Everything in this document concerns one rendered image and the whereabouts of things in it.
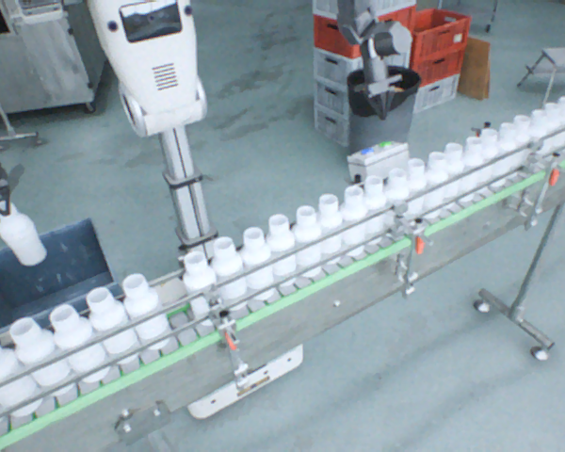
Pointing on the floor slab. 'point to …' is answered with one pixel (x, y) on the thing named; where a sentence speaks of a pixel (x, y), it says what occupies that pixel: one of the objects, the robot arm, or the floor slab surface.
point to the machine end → (43, 58)
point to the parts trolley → (471, 12)
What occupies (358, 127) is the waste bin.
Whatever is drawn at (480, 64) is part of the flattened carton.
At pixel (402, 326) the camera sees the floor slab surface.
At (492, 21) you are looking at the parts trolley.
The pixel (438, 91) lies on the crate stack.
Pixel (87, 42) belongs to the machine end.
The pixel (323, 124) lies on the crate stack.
